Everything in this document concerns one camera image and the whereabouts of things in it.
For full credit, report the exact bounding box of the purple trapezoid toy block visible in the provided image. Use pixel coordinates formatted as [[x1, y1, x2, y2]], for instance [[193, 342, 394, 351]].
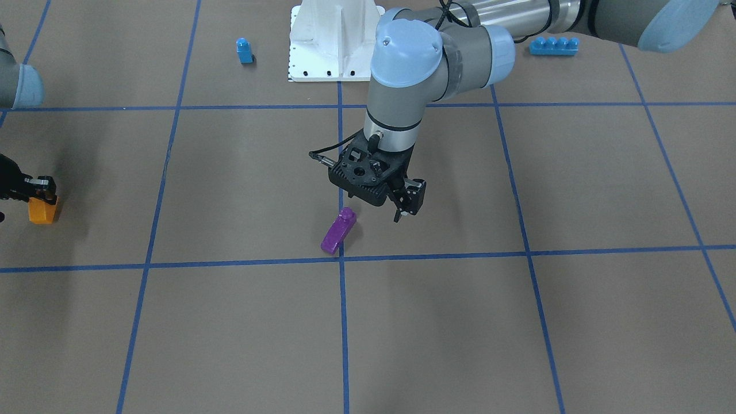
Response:
[[320, 207, 357, 256]]

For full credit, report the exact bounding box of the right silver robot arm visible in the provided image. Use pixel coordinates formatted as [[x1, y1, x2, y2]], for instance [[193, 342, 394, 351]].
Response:
[[1, 27, 59, 225]]

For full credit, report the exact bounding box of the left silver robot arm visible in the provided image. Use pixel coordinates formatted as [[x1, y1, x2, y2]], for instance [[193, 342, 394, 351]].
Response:
[[329, 1, 718, 220]]

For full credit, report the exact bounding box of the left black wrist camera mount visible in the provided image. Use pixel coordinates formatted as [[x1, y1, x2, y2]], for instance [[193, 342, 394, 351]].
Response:
[[328, 130, 399, 206]]

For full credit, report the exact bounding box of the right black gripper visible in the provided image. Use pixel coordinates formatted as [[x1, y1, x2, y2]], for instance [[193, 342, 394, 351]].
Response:
[[1, 154, 58, 205]]

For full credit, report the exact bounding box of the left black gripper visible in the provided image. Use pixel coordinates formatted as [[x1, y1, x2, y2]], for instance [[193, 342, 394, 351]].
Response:
[[370, 147, 426, 223]]

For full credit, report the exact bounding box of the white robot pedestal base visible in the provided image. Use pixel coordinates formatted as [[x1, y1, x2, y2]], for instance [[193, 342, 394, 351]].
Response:
[[287, 1, 386, 82]]

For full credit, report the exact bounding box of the orange trapezoid toy block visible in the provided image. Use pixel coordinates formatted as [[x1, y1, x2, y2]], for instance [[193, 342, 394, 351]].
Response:
[[27, 198, 58, 225]]

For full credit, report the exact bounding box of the long blue toy block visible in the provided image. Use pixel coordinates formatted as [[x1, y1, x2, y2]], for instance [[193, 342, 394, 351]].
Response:
[[528, 36, 580, 56]]

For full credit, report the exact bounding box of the small blue toy block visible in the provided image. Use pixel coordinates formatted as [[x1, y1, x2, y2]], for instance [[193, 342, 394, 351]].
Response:
[[236, 37, 254, 64]]

